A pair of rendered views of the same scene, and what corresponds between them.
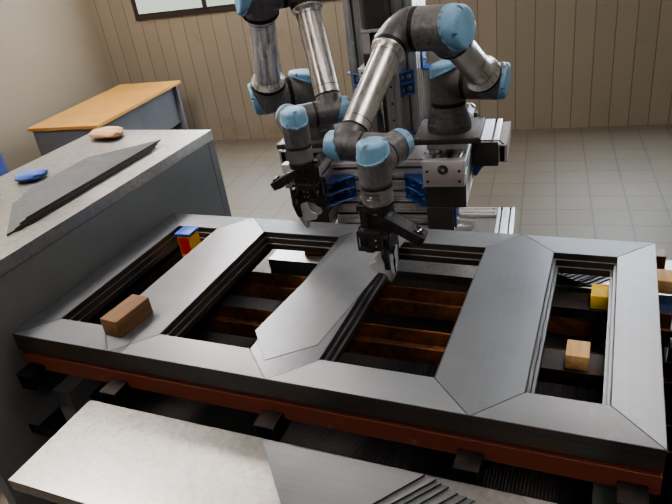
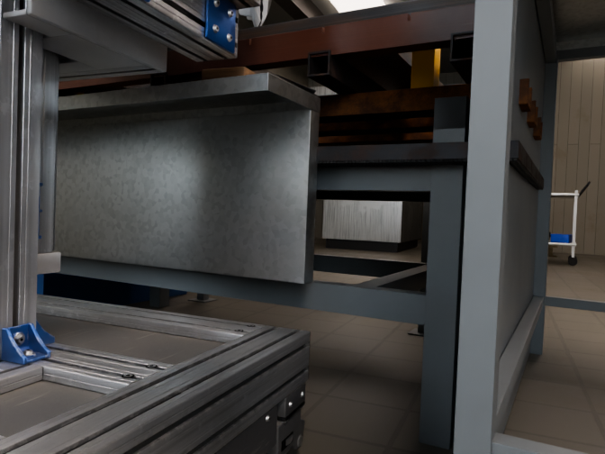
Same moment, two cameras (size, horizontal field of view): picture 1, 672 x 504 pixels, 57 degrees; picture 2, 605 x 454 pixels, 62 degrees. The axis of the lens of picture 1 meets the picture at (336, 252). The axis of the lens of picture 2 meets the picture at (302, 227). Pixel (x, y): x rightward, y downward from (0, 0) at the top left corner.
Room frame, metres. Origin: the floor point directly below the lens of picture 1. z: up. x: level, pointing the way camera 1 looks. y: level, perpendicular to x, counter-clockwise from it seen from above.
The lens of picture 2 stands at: (3.01, 0.25, 0.44)
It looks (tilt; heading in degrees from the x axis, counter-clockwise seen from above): 2 degrees down; 182
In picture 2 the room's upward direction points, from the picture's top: 2 degrees clockwise
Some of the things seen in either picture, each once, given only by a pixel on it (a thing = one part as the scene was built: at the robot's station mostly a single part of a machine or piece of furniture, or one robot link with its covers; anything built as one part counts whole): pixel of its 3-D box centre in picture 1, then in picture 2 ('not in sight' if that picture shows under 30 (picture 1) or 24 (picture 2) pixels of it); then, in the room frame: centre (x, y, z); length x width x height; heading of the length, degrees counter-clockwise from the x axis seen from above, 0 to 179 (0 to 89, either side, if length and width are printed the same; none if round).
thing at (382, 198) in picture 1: (376, 195); not in sight; (1.33, -0.11, 1.15); 0.08 x 0.08 x 0.05
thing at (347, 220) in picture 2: not in sight; (370, 173); (-4.01, 0.95, 1.03); 1.60 x 1.28 x 2.07; 160
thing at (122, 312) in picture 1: (127, 315); not in sight; (1.39, 0.56, 0.89); 0.12 x 0.06 x 0.05; 148
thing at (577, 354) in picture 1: (577, 355); not in sight; (1.08, -0.50, 0.79); 0.06 x 0.05 x 0.04; 153
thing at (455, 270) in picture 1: (453, 263); (69, 114); (1.78, -0.38, 0.66); 1.30 x 0.20 x 0.03; 63
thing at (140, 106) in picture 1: (121, 141); not in sight; (5.07, 1.61, 0.33); 1.21 x 0.62 x 0.66; 159
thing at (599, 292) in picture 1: (601, 296); not in sight; (1.29, -0.65, 0.79); 0.06 x 0.05 x 0.04; 153
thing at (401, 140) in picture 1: (386, 148); not in sight; (1.43, -0.16, 1.22); 0.11 x 0.11 x 0.08; 55
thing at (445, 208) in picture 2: not in sight; (446, 271); (2.02, 0.51, 0.34); 0.06 x 0.06 x 0.68; 63
